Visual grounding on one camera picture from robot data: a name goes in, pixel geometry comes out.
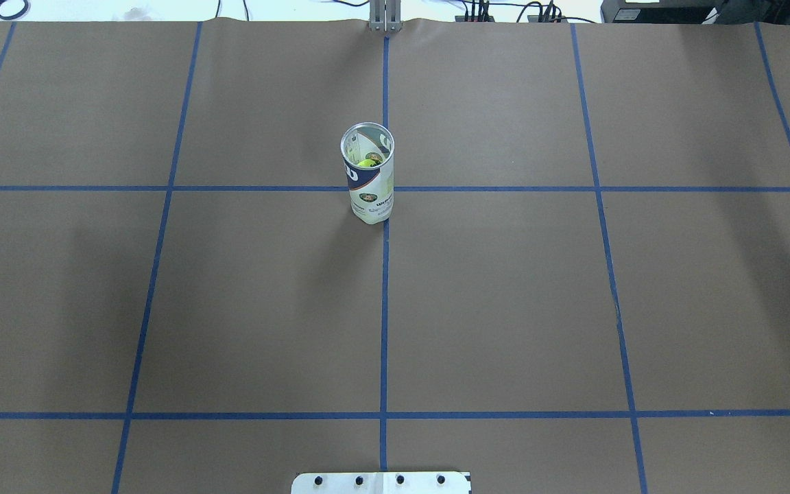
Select Wilson tennis ball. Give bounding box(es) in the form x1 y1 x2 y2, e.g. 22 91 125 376
356 152 384 169

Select clear tennis ball can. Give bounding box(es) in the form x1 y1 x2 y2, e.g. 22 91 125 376
339 122 394 225

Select aluminium frame post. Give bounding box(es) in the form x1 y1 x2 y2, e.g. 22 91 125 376
368 0 403 35

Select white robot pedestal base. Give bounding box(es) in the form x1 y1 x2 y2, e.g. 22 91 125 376
291 470 472 493

